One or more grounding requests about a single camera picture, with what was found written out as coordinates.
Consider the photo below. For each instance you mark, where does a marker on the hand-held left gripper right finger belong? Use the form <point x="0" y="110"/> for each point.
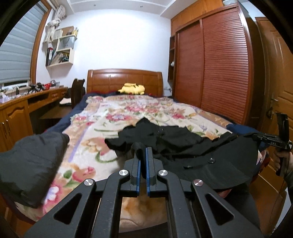
<point x="148" y="183"/>

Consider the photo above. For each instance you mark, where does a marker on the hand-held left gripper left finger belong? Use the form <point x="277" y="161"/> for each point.
<point x="138" y="174"/>

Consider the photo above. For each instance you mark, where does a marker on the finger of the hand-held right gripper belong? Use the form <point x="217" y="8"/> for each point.
<point x="263" y="137"/>

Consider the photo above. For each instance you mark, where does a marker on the black trench coat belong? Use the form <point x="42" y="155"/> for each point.
<point x="194" y="146"/>

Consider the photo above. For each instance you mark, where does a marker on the person's right hand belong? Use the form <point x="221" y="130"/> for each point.
<point x="277" y="160"/>

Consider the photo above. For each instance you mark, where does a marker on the wooden door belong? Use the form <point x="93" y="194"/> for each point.
<point x="279" y="75"/>

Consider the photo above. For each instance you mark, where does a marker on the floral blanket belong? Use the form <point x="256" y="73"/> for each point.
<point x="103" y="128"/>

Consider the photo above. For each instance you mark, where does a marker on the wooden slatted wardrobe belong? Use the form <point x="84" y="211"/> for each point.
<point x="217" y="68"/>

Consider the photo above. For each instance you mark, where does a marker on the yellow plush toy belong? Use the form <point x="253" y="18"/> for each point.
<point x="131" y="88"/>

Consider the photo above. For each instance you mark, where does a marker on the wooden bed headboard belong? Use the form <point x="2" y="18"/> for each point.
<point x="103" y="81"/>

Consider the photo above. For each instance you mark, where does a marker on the dark brown chair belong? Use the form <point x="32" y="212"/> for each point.
<point x="76" y="91"/>

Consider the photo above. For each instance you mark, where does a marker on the dark puffer jacket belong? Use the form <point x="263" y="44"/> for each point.
<point x="27" y="164"/>

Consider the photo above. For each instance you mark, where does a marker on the red basket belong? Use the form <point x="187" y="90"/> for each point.
<point x="47" y="86"/>

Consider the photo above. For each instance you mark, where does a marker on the black tripod device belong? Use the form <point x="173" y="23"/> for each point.
<point x="37" y="87"/>

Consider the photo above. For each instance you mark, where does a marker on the wooden desk with cabinets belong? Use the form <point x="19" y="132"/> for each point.
<point x="13" y="119"/>

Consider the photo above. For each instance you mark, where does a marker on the row of books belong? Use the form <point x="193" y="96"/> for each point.
<point x="58" y="58"/>

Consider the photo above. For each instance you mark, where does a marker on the black power adapter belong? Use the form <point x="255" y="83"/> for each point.
<point x="17" y="91"/>

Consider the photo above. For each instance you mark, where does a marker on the grey paper bag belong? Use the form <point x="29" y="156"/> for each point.
<point x="66" y="42"/>

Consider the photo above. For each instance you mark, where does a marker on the brown cardboard box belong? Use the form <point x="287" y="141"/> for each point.
<point x="67" y="31"/>

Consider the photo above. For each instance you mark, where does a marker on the tied beige curtain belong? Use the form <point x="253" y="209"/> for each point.
<point x="51" y="29"/>

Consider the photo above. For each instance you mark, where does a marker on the grey window blind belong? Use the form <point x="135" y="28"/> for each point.
<point x="16" y="50"/>

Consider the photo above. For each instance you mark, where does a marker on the white wall shelf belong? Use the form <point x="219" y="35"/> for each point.
<point x="69" y="57"/>

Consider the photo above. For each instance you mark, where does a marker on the wooden window frame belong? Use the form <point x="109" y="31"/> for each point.
<point x="36" y="50"/>

